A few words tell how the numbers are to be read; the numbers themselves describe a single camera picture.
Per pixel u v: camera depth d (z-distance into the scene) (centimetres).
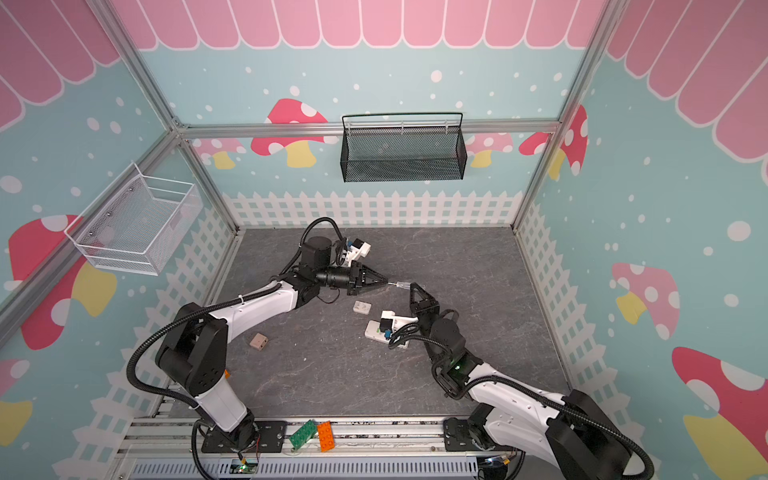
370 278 77
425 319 68
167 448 74
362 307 97
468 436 66
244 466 73
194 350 47
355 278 72
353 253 79
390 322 70
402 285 77
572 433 41
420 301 71
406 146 94
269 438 75
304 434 74
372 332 92
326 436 74
